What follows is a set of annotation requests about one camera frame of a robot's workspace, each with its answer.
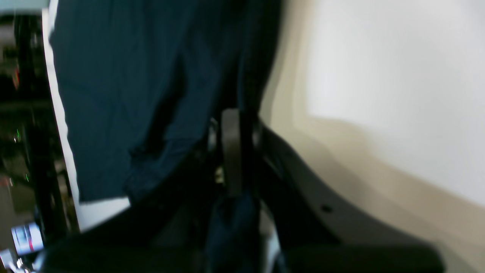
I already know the black T-shirt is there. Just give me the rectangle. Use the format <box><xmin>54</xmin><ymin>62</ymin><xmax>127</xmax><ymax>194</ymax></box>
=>
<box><xmin>48</xmin><ymin>0</ymin><xmax>283</xmax><ymax>203</ymax></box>

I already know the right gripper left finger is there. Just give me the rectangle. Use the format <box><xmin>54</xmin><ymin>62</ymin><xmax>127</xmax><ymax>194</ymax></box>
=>
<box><xmin>38</xmin><ymin>108</ymin><xmax>243</xmax><ymax>273</ymax></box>

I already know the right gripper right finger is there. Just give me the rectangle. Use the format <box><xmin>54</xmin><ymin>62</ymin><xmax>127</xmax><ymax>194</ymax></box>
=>
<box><xmin>242</xmin><ymin>115</ymin><xmax>445</xmax><ymax>273</ymax></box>

